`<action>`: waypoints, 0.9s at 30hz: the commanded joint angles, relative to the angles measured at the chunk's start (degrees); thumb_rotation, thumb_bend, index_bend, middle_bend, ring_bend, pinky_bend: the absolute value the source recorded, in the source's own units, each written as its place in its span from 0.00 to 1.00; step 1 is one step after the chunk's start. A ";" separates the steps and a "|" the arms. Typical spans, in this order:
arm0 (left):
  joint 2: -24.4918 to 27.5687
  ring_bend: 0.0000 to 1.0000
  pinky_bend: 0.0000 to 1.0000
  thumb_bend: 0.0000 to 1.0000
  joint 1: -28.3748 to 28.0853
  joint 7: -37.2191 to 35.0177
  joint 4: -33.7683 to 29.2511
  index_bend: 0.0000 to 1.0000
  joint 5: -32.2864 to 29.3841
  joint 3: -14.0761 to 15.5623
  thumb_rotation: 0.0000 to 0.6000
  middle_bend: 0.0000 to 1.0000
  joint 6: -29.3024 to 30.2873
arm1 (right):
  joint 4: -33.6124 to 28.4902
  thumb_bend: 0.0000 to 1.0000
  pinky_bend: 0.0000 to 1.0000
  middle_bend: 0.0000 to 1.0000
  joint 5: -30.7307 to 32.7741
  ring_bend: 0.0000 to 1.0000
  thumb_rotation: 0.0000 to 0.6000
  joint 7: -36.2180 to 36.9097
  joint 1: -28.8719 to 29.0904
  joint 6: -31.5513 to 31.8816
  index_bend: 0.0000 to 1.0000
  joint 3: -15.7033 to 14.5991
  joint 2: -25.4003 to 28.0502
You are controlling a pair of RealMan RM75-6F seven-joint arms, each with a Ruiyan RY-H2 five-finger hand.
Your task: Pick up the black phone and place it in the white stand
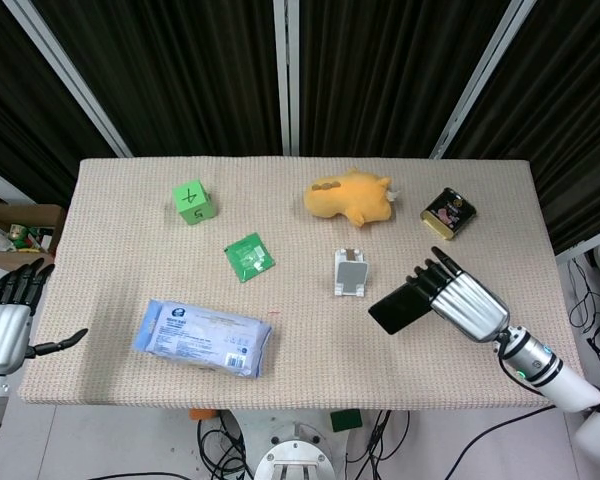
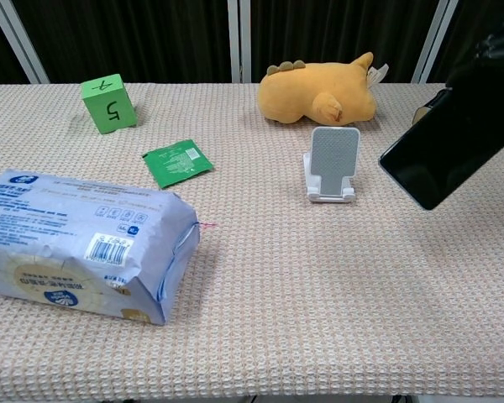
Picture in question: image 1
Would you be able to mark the beige woven table cloth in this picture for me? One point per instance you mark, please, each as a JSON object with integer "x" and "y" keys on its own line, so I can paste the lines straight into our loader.
{"x": 300, "y": 350}

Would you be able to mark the green foil sachet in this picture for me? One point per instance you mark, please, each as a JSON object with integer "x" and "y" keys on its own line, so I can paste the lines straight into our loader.
{"x": 249, "y": 257}

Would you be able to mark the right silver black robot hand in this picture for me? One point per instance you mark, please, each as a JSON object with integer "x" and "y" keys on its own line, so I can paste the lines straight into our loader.
{"x": 472, "y": 305}

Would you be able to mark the black smartphone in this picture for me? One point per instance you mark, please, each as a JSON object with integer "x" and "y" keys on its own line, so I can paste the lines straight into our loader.
{"x": 397, "y": 310}

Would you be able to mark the cardboard box with clutter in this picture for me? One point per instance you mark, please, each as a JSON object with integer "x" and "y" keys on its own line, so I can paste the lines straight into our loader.
{"x": 20, "y": 220}

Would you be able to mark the aluminium frame beam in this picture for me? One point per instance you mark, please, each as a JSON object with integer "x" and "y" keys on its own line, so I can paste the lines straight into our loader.
{"x": 485, "y": 75}
{"x": 286, "y": 75}
{"x": 65, "y": 75}

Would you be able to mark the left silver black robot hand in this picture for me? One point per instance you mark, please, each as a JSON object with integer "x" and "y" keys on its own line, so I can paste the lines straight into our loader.
{"x": 0, "y": 330}

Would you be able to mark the white phone stand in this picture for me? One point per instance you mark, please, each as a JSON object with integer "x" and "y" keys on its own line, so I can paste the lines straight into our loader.
{"x": 351, "y": 272}

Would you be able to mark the blue wet wipes pack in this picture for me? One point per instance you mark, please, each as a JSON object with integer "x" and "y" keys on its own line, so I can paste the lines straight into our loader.
{"x": 202, "y": 340}

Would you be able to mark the black pleated curtain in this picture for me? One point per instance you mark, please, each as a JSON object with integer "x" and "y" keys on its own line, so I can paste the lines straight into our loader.
{"x": 190, "y": 75}

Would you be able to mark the orange block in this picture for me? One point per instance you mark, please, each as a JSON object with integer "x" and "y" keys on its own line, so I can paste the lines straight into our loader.
{"x": 202, "y": 414}

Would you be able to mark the dark green block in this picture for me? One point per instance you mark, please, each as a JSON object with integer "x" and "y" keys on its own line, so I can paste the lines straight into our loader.
{"x": 346, "y": 421}

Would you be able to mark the orange plush toy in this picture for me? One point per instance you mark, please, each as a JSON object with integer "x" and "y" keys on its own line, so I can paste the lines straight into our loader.
{"x": 350, "y": 200}

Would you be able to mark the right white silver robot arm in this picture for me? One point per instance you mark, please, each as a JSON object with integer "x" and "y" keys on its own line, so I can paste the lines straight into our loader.
{"x": 555, "y": 372}

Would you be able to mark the green numbered foam cube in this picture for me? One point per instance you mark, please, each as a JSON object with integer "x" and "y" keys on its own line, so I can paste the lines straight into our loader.
{"x": 192, "y": 202}

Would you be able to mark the white frame bar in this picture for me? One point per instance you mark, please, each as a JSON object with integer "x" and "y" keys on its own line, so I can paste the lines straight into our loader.
{"x": 587, "y": 245}

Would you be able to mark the black gold tin can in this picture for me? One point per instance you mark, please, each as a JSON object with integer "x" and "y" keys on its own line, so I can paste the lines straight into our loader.
{"x": 449, "y": 214}

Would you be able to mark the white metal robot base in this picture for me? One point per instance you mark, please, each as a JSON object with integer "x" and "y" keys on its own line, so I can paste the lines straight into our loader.
{"x": 295, "y": 457}

